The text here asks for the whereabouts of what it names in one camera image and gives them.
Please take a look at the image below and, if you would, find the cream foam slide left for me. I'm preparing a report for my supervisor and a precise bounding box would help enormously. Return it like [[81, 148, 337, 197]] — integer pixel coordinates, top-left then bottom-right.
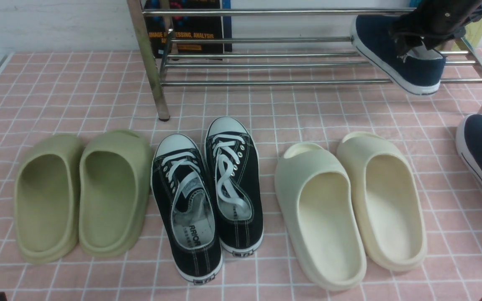
[[274, 142, 367, 291]]

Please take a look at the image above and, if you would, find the black image processing book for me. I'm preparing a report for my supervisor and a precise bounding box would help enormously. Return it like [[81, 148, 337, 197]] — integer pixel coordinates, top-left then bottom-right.
[[145, 0, 233, 59]]

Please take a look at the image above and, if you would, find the cream foam slide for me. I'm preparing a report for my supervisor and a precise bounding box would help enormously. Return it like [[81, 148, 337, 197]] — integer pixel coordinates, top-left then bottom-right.
[[336, 131, 427, 272], [274, 142, 367, 291]]

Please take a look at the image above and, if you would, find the green foam slide left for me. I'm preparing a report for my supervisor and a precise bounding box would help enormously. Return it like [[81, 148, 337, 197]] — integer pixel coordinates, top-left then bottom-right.
[[14, 134, 84, 264]]

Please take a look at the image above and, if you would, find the steel shoe rack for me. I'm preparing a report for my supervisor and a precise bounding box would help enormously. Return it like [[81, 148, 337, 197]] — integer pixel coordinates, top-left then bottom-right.
[[126, 0, 482, 122]]

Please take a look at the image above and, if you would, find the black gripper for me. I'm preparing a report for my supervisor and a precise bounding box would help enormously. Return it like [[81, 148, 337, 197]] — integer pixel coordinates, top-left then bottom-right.
[[389, 0, 482, 56]]

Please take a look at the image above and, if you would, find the black canvas sneaker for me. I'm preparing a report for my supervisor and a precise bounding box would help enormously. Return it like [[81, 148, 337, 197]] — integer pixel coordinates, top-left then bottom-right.
[[150, 133, 223, 285], [203, 117, 264, 258]]

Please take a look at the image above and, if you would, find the green foam slide right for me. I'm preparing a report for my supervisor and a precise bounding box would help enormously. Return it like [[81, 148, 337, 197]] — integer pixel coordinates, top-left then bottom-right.
[[79, 129, 153, 257]]

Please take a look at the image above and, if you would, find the black canvas sneaker right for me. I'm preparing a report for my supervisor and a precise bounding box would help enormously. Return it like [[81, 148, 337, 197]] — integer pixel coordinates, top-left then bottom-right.
[[203, 117, 264, 258]]

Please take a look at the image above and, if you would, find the cream foam slide right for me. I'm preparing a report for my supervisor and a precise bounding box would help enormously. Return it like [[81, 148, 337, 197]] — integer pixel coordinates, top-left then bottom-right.
[[336, 131, 427, 272]]

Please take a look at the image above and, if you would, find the black canvas sneaker left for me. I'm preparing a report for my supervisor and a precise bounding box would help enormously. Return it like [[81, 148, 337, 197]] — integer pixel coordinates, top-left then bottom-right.
[[150, 133, 223, 285]]

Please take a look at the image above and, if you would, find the green foam slide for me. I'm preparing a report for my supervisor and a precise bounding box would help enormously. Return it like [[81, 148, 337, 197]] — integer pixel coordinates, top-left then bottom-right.
[[14, 134, 84, 264], [79, 129, 153, 257]]

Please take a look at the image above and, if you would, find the teal yellow book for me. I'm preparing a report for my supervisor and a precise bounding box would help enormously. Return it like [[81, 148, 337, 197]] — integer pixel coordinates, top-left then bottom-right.
[[408, 0, 482, 53]]

